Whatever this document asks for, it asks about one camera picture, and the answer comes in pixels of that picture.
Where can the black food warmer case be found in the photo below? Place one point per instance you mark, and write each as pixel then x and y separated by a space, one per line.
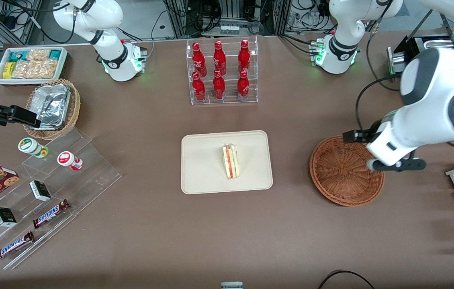
pixel 412 44

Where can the brown round wicker basket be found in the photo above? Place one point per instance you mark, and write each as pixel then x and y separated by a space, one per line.
pixel 343 176

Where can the small clear rice cracker bag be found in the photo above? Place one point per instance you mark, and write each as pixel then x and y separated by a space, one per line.
pixel 38 54

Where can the large clear rice cracker bag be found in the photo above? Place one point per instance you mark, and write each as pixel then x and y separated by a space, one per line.
pixel 36 69

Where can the white rectangular snack bin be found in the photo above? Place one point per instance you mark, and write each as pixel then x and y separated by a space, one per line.
pixel 62 64

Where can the Snickers chocolate bar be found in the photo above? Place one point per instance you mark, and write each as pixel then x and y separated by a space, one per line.
pixel 13 246
pixel 50 214

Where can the light wicker basket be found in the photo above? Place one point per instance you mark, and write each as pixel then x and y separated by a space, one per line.
pixel 73 108

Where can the small grey device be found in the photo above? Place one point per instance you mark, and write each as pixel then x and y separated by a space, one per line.
pixel 232 285

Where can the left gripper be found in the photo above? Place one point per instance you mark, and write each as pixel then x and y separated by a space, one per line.
pixel 356 135

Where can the red cola bottle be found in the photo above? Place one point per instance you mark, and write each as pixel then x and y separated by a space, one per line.
pixel 219 58
pixel 244 56
pixel 199 60
pixel 199 88
pixel 219 86
pixel 243 86

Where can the red lid yogurt bottle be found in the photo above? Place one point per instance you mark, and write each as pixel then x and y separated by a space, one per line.
pixel 67 159

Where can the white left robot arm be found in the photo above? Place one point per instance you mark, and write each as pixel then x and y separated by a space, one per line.
pixel 432 80

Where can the clear acrylic step display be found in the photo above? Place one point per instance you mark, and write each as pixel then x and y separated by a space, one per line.
pixel 90 176

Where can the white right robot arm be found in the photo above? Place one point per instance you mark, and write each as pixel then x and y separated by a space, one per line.
pixel 112 60

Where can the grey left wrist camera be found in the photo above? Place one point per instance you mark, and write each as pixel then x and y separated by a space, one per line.
pixel 405 164

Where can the small black box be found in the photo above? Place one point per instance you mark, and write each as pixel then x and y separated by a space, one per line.
pixel 40 190
pixel 4 216

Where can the teal snack packet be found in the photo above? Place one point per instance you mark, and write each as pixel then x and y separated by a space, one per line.
pixel 18 56
pixel 55 54

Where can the white power strip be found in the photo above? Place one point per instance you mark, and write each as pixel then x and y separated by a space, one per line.
pixel 229 29

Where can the beige plastic tray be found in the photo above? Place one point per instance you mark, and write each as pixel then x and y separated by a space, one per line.
pixel 203 164

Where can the aluminium foil container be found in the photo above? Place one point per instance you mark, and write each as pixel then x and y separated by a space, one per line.
pixel 52 104

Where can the yellow snack packet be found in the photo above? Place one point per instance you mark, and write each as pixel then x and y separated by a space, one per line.
pixel 8 70

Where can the triangle sandwich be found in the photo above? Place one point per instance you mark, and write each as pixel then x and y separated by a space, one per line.
pixel 231 162

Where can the clear acrylic bottle rack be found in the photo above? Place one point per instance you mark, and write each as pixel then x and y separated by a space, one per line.
pixel 229 100

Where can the green lid yogurt bottle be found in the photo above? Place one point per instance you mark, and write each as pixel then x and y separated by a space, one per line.
pixel 30 146

